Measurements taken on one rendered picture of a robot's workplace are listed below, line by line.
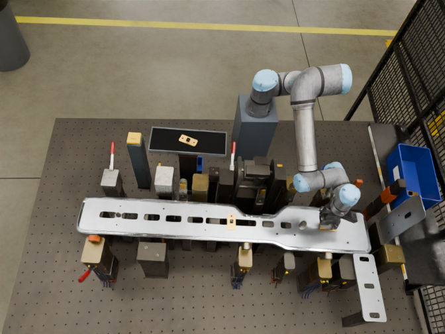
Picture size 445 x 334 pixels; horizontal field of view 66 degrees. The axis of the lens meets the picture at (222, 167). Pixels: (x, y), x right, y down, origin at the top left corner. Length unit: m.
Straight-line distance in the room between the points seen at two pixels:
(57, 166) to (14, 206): 0.89
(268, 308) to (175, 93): 2.26
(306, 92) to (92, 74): 2.70
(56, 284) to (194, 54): 2.69
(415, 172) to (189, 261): 1.29
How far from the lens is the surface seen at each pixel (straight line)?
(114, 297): 1.88
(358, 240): 1.78
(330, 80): 1.38
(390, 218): 1.78
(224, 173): 1.65
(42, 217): 2.12
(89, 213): 1.71
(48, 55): 4.03
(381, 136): 2.13
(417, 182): 2.05
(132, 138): 1.68
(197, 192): 1.62
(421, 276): 1.83
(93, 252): 1.57
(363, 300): 1.70
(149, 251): 1.56
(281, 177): 1.64
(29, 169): 3.19
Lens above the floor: 2.51
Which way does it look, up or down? 59 degrees down
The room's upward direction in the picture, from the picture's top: 9 degrees clockwise
